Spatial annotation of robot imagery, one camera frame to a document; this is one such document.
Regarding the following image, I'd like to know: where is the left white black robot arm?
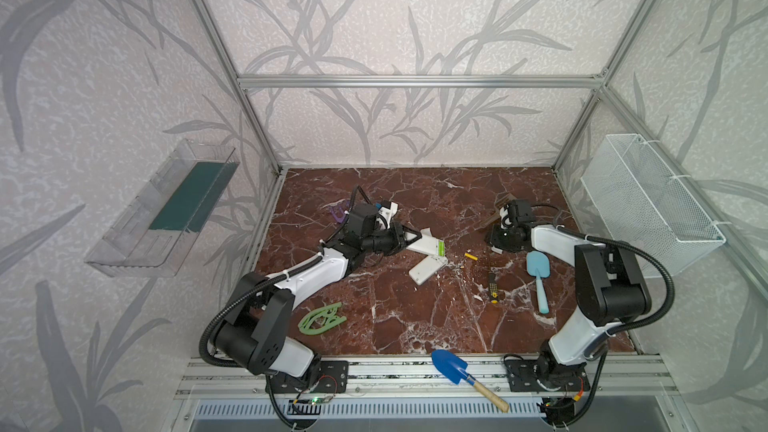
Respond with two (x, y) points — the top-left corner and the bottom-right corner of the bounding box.
(198, 203), (423, 384)

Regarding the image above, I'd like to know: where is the green plastic hanger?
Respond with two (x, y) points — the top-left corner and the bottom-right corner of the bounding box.
(298, 302), (347, 336)

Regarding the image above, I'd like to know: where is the light blue spatula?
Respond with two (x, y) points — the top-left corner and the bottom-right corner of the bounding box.
(526, 251), (550, 315)

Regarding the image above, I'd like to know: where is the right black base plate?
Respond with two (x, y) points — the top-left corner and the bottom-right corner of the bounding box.
(503, 355), (591, 394)

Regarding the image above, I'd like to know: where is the blue shovel wooden handle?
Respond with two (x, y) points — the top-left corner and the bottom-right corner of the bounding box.
(431, 350), (510, 413)

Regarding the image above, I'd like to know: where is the aluminium front rail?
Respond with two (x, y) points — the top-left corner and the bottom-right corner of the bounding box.
(174, 353), (680, 400)

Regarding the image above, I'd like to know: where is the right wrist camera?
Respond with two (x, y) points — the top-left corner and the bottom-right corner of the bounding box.
(499, 203), (517, 231)

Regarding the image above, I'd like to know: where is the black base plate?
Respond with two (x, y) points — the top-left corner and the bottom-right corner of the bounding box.
(267, 359), (350, 394)
(503, 355), (591, 394)

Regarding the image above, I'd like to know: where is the purple toy garden fork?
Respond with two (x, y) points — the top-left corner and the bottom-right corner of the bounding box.
(329, 203), (348, 224)

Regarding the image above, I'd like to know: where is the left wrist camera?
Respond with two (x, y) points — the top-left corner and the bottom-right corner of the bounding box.
(376, 201), (398, 230)

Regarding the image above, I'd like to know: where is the white wire basket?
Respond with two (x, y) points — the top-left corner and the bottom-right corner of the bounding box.
(581, 134), (726, 275)

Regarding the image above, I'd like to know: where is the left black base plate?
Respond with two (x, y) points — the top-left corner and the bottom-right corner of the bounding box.
(267, 359), (350, 394)

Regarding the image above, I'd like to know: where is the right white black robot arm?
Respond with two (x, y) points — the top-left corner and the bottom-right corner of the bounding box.
(486, 197), (676, 392)

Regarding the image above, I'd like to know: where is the white remote control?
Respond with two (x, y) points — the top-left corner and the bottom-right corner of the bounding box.
(417, 228), (446, 257)
(409, 255), (448, 286)

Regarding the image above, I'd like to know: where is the clear plastic wall bin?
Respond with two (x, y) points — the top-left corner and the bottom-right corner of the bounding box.
(85, 139), (240, 278)

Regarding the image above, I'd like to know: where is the black yellow screwdriver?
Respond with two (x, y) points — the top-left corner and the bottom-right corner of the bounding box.
(488, 272), (499, 304)

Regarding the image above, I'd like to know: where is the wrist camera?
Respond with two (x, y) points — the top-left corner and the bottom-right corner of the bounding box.
(499, 203), (517, 231)
(376, 201), (398, 230)

